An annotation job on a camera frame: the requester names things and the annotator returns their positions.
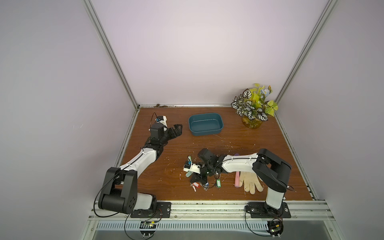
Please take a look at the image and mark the left controller board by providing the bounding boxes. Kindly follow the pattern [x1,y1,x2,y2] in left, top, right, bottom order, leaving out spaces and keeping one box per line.
[139,221,157,239]

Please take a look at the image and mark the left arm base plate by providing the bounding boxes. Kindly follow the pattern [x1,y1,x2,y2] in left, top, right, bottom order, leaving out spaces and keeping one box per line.
[131,202,172,219]

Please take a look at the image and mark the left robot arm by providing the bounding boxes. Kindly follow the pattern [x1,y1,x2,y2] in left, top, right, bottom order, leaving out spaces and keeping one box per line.
[95,121,183,217]

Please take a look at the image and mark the teal plastic storage box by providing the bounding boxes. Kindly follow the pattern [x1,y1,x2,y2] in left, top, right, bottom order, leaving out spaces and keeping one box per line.
[189,113,224,137]

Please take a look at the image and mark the red tag key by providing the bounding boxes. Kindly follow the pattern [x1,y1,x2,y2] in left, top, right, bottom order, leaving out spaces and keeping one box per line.
[192,183,200,190]

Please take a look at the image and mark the aluminium front rail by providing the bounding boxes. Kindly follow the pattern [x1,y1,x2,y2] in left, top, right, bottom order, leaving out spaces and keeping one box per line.
[88,200,336,222]

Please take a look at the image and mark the controller board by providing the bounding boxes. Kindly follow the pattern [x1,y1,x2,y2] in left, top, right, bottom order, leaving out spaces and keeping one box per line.
[267,219,284,238]
[139,221,157,239]

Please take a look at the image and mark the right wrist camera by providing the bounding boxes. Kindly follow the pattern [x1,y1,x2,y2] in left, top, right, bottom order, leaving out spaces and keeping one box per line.
[183,161,201,174]

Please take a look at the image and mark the purple trowel with pink handle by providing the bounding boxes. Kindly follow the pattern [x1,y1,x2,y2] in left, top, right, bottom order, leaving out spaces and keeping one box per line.
[234,172,241,188]

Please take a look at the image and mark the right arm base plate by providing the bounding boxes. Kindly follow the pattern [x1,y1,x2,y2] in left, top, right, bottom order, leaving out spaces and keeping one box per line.
[245,202,292,219]

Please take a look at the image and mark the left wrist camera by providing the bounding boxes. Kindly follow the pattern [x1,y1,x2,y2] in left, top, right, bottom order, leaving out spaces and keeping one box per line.
[156,116,168,128]

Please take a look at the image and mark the right controller board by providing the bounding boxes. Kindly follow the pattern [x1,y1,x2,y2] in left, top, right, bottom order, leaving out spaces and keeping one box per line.
[267,219,284,238]

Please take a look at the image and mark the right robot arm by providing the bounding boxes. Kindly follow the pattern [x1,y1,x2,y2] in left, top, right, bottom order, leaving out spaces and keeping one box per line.
[183,149,292,218]

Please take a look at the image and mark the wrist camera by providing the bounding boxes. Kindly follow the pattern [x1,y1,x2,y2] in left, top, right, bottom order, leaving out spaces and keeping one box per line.
[156,116,168,128]
[183,161,201,174]

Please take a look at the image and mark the potted plant in yellow vase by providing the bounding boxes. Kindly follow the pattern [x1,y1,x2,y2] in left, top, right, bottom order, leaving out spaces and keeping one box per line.
[231,83,279,129]

